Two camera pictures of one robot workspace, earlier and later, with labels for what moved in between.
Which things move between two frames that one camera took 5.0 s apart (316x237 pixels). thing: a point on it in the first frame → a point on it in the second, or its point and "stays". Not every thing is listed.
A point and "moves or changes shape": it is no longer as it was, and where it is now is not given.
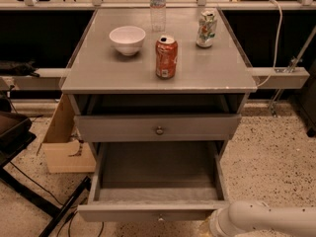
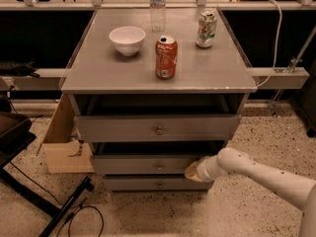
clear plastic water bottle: [157, 2] stays
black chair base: [16, 137] stays
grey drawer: [137, 182] moves or changes shape
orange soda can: [166, 56] stays
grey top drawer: [161, 127] stays
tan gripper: [215, 223] → [203, 171]
